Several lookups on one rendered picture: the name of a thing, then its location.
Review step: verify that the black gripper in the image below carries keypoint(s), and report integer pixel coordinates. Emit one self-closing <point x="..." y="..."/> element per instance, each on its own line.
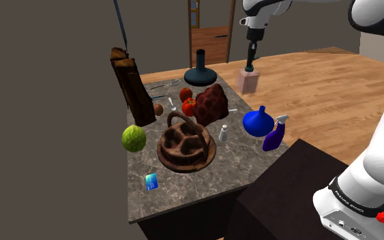
<point x="255" y="34"/>

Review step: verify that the pink bottle with dark cap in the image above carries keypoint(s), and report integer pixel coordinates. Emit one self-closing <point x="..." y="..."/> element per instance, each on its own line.
<point x="248" y="82"/>

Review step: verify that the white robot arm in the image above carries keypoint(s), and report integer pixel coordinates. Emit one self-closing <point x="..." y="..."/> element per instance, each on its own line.
<point x="374" y="159"/>

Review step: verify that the brown wooden door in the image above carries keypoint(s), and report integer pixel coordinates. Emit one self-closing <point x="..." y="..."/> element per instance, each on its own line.
<point x="210" y="43"/>

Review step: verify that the dark blue flat-bottomed vase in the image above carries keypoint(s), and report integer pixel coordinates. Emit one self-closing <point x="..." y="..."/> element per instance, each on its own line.
<point x="200" y="76"/>

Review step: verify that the silver utensil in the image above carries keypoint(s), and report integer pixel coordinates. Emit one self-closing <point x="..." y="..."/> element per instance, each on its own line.
<point x="233" y="110"/>

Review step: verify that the dark red lumpy object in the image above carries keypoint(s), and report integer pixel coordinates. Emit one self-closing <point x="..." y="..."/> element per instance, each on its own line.
<point x="211" y="104"/>

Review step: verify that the blue round vase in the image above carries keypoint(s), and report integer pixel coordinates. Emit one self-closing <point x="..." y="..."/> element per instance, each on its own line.
<point x="257" y="124"/>

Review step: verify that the red tomato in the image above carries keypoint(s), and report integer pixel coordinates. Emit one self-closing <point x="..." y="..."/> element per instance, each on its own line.
<point x="185" y="94"/>

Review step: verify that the silver whisk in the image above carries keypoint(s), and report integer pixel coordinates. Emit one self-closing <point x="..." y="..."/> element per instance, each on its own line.
<point x="171" y="83"/>

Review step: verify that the red bell pepper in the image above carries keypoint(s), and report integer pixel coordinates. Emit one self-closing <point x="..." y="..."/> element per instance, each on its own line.
<point x="188" y="107"/>

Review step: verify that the white salt shaker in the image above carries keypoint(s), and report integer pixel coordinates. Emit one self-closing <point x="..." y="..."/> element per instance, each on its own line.
<point x="223" y="134"/>

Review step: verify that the purple spray bottle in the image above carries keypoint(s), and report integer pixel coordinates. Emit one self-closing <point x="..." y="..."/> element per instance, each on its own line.
<point x="273" y="139"/>

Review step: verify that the silver spoon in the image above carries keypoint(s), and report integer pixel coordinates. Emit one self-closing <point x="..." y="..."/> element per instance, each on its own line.
<point x="172" y="105"/>

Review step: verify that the brown egg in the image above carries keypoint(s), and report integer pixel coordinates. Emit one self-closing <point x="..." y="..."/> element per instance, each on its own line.
<point x="158" y="109"/>

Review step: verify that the brown wooden knife block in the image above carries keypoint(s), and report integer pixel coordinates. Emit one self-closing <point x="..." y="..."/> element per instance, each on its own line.
<point x="135" y="89"/>

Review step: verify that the green cabbage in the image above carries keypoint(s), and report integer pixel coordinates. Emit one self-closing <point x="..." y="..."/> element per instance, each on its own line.
<point x="133" y="139"/>

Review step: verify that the dark robot stand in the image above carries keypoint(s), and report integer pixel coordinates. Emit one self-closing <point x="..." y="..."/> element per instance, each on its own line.
<point x="288" y="196"/>

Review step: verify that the blue card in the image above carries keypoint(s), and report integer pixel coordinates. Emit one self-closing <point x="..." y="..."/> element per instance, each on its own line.
<point x="151" y="182"/>

